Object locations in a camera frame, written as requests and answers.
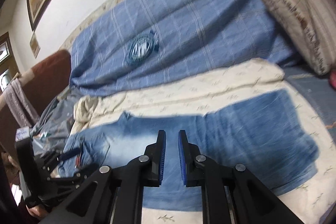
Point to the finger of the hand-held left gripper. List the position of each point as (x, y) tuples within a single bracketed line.
[(88, 170), (70, 153)]

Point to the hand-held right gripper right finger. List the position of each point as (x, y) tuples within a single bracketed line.
[(182, 158)]

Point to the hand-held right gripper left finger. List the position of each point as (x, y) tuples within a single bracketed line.
[(162, 158)]

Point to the light blue denim pants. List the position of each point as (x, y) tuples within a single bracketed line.
[(236, 134)]

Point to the person's left hand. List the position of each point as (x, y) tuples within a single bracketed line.
[(37, 211)]

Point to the grey-blue star-print bedding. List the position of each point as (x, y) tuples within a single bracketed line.
[(55, 113)]

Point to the hanging grey striped cloth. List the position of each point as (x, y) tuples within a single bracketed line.
[(22, 103)]

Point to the brown headboard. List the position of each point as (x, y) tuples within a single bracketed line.
[(50, 77)]

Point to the cream leaf-print bed cover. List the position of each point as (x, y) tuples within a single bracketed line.
[(210, 82)]

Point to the blue plaid pillow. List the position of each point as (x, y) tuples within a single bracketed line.
[(183, 24)]

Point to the blue bed sheet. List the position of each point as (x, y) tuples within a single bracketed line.
[(309, 87)]

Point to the beige striped floral pillow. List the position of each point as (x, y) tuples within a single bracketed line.
[(296, 16)]

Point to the small wall paper card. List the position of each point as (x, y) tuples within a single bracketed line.
[(35, 44)]

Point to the wooden window frame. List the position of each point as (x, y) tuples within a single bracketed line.
[(6, 56)]

